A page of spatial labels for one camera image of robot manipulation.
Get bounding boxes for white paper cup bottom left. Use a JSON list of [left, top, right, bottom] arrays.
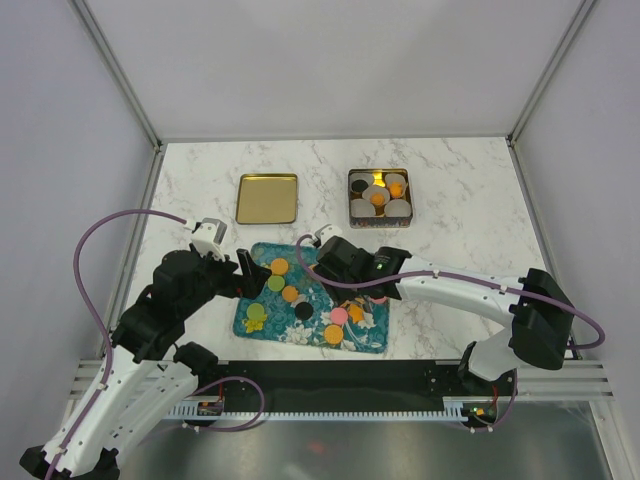
[[350, 198, 376, 218]]

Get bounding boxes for black mounting base plate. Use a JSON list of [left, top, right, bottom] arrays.
[[190, 360, 514, 412]]

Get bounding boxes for white paper cup bottom right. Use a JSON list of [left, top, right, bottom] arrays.
[[384, 199, 412, 218]]

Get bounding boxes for pink round cookie lower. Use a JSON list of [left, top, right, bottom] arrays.
[[330, 307, 349, 326]]

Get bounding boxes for orange round cookie bottom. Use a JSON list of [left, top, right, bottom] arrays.
[[323, 324, 344, 345]]

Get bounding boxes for green round cookie upper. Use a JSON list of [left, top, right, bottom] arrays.
[[267, 275, 286, 292]]

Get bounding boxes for green round cookie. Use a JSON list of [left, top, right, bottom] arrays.
[[246, 303, 266, 321], [267, 275, 286, 292]]

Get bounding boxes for white paper cup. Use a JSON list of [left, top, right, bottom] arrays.
[[384, 199, 412, 218], [349, 172, 375, 197], [362, 184, 391, 208], [384, 173, 408, 198], [350, 198, 376, 218]]

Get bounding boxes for orange flower cookie lower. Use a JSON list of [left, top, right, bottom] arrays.
[[347, 303, 365, 324]]

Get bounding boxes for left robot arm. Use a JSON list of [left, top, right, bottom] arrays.
[[19, 248, 270, 479]]

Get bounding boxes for white cable duct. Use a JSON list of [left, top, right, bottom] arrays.
[[164, 400, 468, 422]]

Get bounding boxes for black round cookie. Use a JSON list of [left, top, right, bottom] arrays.
[[351, 179, 368, 194], [294, 302, 314, 321]]

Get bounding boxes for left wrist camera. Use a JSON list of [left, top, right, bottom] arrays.
[[185, 218, 227, 260]]

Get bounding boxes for green round cookie lower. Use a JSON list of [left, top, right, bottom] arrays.
[[246, 303, 266, 321]]

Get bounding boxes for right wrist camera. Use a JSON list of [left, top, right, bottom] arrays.
[[312, 224, 343, 249]]

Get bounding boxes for gold tin lid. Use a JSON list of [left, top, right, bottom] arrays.
[[235, 173, 298, 225]]

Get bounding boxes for square cookie tin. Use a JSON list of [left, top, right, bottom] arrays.
[[347, 168, 414, 229]]

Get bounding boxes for teal floral tray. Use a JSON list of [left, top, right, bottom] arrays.
[[232, 242, 390, 354]]

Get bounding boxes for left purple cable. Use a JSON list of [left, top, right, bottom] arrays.
[[47, 209, 194, 480]]

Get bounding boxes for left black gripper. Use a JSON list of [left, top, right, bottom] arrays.
[[180, 245, 272, 317]]

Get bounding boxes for orange flower cookie top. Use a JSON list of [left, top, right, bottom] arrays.
[[388, 182, 404, 198]]

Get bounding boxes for white paper cup top left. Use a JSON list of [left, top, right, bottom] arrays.
[[349, 172, 375, 197]]

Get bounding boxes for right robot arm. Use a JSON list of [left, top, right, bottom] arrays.
[[313, 235, 573, 395]]

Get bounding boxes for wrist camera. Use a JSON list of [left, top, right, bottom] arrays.
[[185, 218, 227, 260], [312, 224, 343, 249]]

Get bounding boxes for orange flower cookie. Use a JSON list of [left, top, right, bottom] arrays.
[[347, 303, 365, 324], [388, 182, 404, 198]]

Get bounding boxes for white paper cup centre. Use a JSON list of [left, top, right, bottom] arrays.
[[362, 184, 391, 208]]

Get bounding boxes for orange round cookie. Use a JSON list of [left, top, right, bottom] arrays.
[[323, 324, 344, 345], [369, 193, 385, 207], [270, 258, 289, 276], [281, 285, 299, 303]]

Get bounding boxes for aluminium frame rail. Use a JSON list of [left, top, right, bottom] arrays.
[[68, 359, 614, 402]]

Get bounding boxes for white paper cup top right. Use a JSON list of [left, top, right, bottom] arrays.
[[384, 173, 408, 198]]

